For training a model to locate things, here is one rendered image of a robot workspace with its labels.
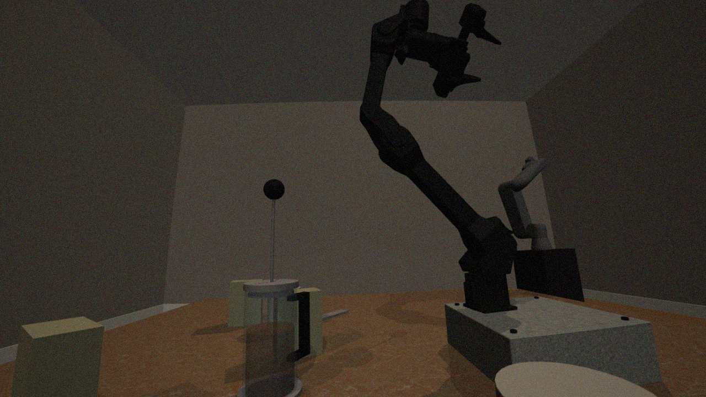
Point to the glass coffee press with black knob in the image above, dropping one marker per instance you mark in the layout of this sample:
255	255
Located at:
270	351

